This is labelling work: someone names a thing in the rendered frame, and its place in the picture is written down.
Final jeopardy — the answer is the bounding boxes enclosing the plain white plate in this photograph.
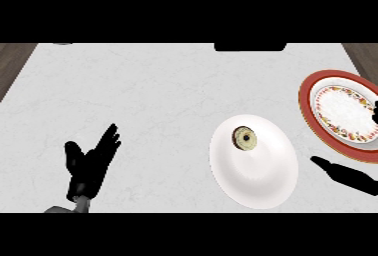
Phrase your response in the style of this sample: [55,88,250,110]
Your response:
[209,114,300,210]

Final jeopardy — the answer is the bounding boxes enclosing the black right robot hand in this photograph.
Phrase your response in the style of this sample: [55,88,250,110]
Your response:
[309,100,378,197]

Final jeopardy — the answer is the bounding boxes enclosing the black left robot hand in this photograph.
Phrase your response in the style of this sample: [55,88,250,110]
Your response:
[64,123,123,204]

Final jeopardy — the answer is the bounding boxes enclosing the red-rimmed floral plate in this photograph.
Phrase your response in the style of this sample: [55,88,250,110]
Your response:
[297,69,378,164]

